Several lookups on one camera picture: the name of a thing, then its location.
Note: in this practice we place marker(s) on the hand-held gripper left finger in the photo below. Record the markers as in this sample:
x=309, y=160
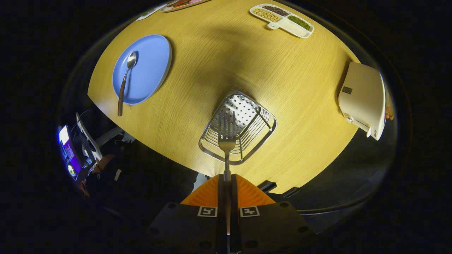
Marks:
x=183, y=225

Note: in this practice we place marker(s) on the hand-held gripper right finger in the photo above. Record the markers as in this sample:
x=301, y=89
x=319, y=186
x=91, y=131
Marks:
x=272, y=225

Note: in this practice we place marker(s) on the white monitor back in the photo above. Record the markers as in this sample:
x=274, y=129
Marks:
x=88, y=137

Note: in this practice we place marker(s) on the lit computer monitor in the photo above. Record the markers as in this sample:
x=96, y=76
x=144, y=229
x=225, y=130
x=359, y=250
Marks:
x=67, y=148

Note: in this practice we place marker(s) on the blue round plate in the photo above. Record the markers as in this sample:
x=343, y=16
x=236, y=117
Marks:
x=150, y=70

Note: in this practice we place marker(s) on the white toaster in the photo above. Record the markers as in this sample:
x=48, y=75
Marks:
x=363, y=95

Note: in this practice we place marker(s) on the white divided dish with beans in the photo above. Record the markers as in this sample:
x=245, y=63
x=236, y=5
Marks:
x=282, y=21

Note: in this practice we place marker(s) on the white square coaster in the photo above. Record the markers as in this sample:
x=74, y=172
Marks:
x=150, y=12

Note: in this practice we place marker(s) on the plate of toy food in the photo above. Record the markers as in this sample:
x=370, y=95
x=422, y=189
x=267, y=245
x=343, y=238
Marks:
x=183, y=3

